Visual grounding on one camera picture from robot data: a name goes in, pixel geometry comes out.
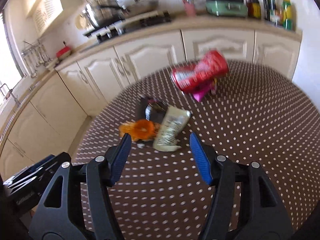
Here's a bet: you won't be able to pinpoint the large soy sauce bottle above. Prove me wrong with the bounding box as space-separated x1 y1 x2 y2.
245 0 262 19

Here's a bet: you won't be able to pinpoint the red printed snack bag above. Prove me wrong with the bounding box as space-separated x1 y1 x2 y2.
171 50 229 93

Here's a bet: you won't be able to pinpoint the cream lattice door cabinet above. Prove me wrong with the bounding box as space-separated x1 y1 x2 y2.
23 0 64 37

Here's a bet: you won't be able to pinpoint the pink wrapper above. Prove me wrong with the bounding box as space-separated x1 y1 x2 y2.
191 78 218 103

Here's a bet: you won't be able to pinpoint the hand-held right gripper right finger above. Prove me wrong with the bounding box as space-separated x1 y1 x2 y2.
189 132 294 240

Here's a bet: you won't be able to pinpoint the sliding window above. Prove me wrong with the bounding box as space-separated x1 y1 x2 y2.
0 10 26 92

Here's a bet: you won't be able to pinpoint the black wrapper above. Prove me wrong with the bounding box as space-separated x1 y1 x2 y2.
139 97 168 122

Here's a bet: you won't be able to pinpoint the cream lower cabinets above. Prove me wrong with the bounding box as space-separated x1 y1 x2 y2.
0 29 302 182

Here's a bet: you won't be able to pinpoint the steel wok with lid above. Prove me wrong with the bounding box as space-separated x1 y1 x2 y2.
122 0 161 15

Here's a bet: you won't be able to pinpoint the pink utensil holder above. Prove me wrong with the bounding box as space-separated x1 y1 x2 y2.
183 1 197 17

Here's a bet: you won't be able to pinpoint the amber bottle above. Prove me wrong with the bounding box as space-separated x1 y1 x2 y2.
276 0 284 26

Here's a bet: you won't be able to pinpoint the green bottle yellow cap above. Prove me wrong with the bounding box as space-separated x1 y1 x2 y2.
282 0 294 31

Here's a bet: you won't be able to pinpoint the round polka-dot table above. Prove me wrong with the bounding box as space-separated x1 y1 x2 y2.
71 59 320 240

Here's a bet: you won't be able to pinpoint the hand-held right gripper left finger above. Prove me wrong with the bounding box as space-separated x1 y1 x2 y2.
29 132 132 240

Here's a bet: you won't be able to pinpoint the orange wrapper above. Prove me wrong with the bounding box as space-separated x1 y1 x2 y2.
118 119 159 142

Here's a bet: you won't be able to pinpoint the red box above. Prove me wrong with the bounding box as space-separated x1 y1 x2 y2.
56 45 73 59

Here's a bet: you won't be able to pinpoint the steel steamer pot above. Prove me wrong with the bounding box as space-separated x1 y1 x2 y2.
81 0 126 30

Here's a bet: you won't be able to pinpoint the green electric cooker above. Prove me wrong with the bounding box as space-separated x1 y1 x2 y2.
204 0 248 18

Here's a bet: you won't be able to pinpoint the steel faucet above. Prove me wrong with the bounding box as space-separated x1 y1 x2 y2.
0 83 20 106

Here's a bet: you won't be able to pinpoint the cream perforated steamer plate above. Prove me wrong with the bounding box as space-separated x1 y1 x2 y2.
76 14 88 31

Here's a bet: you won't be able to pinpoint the black glass gas stove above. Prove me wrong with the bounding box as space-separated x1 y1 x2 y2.
83 10 173 43

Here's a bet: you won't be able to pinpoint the beige countertop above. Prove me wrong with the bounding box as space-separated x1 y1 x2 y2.
0 14 303 140

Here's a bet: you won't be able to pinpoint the wall utensil rack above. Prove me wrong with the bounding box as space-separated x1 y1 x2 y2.
21 40 50 59

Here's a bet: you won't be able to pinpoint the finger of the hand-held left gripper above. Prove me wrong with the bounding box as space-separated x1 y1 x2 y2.
24 154 58 173
3 166 46 190

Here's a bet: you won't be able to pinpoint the dark bottle with label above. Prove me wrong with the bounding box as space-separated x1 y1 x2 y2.
270 0 278 23

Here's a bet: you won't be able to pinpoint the dark glass bottle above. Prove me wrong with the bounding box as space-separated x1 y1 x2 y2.
263 0 272 21

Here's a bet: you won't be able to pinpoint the cream squeeze packet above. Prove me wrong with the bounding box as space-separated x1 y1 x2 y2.
152 105 192 153

